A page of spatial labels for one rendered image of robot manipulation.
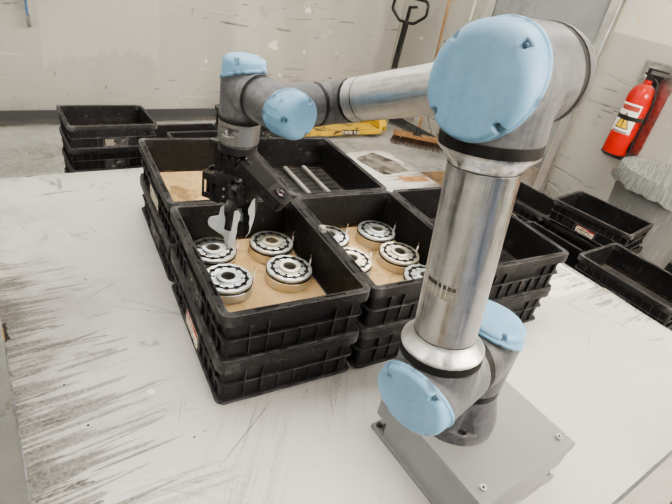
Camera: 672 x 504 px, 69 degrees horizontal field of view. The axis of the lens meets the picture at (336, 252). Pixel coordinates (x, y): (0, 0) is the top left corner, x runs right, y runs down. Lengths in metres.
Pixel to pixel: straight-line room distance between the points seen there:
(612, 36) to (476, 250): 3.56
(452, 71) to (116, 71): 3.88
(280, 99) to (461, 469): 0.65
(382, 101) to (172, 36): 3.64
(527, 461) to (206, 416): 0.57
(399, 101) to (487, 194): 0.27
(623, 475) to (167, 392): 0.91
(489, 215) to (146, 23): 3.88
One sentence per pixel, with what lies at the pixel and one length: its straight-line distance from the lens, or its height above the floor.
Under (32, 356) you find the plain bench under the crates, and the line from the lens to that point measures 1.14.
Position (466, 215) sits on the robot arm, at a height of 1.25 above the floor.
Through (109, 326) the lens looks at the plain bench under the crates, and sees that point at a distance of 1.18.
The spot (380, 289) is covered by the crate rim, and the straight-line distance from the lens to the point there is 0.96.
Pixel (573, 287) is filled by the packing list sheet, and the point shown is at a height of 0.70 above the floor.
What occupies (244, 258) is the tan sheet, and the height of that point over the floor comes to 0.83.
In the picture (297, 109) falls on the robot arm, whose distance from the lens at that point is 0.78.
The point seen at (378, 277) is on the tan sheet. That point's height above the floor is 0.83.
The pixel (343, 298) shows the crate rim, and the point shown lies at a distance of 0.92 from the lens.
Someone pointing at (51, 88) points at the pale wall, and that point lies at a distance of 4.27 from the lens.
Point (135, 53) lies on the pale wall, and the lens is 4.31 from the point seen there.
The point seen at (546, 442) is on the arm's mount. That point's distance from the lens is 1.00.
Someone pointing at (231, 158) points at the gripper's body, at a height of 1.11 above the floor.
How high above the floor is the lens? 1.47
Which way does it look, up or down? 31 degrees down
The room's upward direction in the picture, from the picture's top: 12 degrees clockwise
